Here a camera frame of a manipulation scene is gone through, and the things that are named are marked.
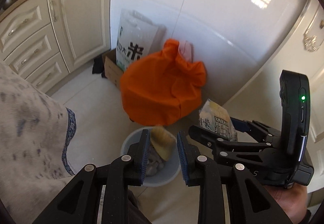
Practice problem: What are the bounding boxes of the blue white milk carton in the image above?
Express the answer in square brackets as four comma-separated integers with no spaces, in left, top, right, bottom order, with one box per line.
[199,99,238,142]

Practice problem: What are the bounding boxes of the brown round bread bun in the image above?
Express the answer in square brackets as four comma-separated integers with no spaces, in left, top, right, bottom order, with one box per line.
[150,126,176,161]

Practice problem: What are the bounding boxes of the clear plastic bag bundle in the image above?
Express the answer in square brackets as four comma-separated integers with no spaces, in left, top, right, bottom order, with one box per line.
[146,145,165,177]

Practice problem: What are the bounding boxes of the grey blue trash bin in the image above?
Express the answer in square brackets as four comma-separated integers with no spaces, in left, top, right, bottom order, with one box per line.
[120,127,180,187]

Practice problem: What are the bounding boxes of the person's right hand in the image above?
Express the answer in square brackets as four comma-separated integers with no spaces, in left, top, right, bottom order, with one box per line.
[264,184,310,223]

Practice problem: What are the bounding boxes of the orange cloth bag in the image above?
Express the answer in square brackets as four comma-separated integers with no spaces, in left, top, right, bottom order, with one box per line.
[120,39,207,126]

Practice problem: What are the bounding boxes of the cardboard box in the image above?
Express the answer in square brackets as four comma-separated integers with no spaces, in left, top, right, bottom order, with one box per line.
[102,49,124,89]

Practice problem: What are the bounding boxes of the white rice bag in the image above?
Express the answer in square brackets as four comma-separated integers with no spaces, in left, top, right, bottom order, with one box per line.
[116,9,166,71]

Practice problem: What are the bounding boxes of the lower cream cabinets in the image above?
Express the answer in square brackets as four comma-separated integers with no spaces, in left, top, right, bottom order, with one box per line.
[1,0,110,92]

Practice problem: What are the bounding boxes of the cream door with ornate handle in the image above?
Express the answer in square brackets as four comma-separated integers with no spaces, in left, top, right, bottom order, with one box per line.
[224,0,323,206]

